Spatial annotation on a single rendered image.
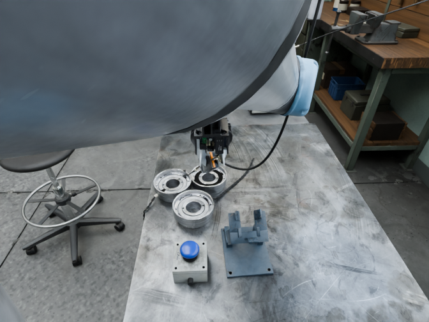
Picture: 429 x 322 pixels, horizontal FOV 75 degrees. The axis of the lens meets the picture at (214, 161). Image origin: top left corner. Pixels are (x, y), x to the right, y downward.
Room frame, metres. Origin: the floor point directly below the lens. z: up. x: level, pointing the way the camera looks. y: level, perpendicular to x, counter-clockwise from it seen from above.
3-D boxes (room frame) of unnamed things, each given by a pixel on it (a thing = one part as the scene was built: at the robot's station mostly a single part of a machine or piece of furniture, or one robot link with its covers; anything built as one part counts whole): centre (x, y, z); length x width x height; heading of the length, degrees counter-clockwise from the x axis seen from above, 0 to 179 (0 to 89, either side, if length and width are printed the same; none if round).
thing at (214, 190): (0.61, 0.02, 0.82); 0.10 x 0.10 x 0.04
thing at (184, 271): (0.34, 0.05, 0.82); 0.08 x 0.07 x 0.05; 2
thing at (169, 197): (0.58, 0.12, 0.82); 0.10 x 0.10 x 0.04
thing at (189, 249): (0.34, 0.05, 0.85); 0.04 x 0.04 x 0.05
